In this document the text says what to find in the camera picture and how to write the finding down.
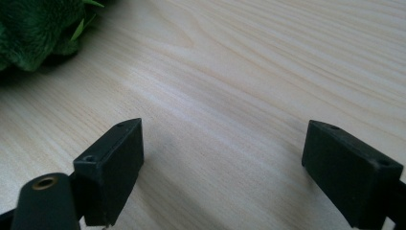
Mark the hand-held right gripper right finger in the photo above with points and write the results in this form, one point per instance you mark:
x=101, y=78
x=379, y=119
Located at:
x=348, y=172

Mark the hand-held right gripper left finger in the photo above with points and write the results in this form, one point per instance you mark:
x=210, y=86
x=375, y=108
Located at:
x=108, y=175

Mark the green fleece pet garment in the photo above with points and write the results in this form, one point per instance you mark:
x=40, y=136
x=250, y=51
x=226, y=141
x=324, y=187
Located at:
x=35, y=28

